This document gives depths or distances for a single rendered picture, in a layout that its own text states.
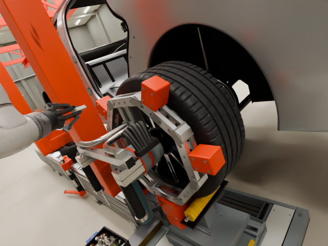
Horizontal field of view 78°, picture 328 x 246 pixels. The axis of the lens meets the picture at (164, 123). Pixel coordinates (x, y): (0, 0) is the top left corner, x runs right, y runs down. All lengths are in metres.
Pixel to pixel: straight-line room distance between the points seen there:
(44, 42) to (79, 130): 0.48
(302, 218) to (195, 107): 1.05
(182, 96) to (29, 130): 0.49
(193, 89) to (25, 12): 0.88
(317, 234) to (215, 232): 0.58
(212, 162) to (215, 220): 0.73
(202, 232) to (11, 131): 1.07
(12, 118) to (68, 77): 0.58
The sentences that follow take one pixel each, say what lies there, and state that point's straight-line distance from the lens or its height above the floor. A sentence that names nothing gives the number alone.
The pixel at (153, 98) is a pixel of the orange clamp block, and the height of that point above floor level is 1.10.
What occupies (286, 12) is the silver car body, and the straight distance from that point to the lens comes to 0.86.
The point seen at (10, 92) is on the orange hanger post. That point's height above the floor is 1.42.
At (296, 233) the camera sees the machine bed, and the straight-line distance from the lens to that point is 1.47.
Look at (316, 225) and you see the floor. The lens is 1.62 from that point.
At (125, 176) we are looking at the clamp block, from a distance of 0.65.
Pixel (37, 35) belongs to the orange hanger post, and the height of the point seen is 1.51.
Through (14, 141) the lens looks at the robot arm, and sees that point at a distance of 0.67.
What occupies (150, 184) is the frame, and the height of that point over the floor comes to 0.63.
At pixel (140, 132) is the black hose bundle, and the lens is 0.67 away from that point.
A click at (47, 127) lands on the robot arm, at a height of 1.14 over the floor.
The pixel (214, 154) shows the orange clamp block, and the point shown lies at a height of 0.88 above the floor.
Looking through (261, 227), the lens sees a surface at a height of 0.17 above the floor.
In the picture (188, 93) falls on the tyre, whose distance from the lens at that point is 0.74.
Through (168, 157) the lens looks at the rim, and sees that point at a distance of 1.00.
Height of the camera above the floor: 1.23
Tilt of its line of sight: 19 degrees down
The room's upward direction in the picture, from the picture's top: 21 degrees counter-clockwise
